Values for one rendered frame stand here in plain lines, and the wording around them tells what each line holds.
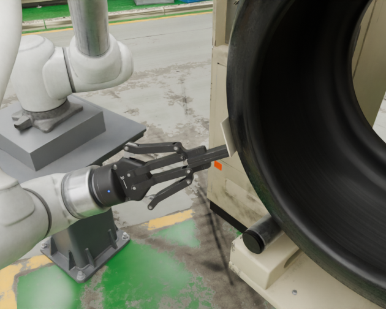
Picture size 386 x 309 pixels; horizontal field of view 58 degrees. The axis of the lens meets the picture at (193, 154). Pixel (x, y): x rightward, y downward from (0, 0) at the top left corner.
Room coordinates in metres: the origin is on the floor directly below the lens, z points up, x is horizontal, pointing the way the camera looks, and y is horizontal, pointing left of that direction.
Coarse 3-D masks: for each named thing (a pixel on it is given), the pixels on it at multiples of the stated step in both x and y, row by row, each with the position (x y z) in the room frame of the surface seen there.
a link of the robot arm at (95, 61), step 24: (72, 0) 0.90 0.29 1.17; (96, 0) 0.90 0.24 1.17; (72, 24) 0.98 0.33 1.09; (96, 24) 0.95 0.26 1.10; (72, 48) 1.05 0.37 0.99; (96, 48) 1.01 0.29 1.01; (120, 48) 1.14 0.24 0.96; (72, 72) 1.05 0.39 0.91; (96, 72) 1.03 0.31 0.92; (120, 72) 1.10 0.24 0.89
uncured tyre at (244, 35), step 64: (256, 0) 0.44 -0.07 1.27; (320, 0) 0.63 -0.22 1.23; (256, 64) 0.43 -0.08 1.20; (320, 64) 0.63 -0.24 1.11; (256, 128) 0.43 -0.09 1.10; (320, 128) 0.59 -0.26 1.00; (256, 192) 0.41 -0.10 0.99; (320, 192) 0.47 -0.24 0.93; (384, 192) 0.48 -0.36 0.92; (320, 256) 0.31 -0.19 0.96; (384, 256) 0.35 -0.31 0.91
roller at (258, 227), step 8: (264, 216) 0.43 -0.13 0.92; (256, 224) 0.40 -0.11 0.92; (264, 224) 0.40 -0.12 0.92; (272, 224) 0.40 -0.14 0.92; (248, 232) 0.39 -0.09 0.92; (256, 232) 0.39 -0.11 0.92; (264, 232) 0.39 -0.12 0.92; (272, 232) 0.39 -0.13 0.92; (280, 232) 0.40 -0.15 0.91; (248, 240) 0.38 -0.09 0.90; (256, 240) 0.37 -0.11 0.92; (264, 240) 0.37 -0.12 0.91; (272, 240) 0.38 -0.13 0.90; (248, 248) 0.38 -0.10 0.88; (256, 248) 0.37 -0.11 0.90; (264, 248) 0.37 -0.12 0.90
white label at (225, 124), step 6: (228, 120) 0.49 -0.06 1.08; (222, 126) 0.47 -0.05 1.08; (228, 126) 0.48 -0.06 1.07; (222, 132) 0.46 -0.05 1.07; (228, 132) 0.47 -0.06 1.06; (228, 138) 0.47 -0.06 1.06; (228, 144) 0.46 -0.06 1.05; (234, 144) 0.48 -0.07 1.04; (228, 150) 0.45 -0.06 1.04; (234, 150) 0.47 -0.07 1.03
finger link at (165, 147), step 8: (128, 144) 0.48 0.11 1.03; (136, 144) 0.49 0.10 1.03; (144, 144) 0.49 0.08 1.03; (152, 144) 0.49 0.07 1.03; (160, 144) 0.48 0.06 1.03; (168, 144) 0.48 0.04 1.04; (176, 144) 0.47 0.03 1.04; (136, 152) 0.47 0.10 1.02; (144, 152) 0.47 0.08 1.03; (152, 152) 0.47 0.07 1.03; (160, 152) 0.47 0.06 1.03; (168, 152) 0.47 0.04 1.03
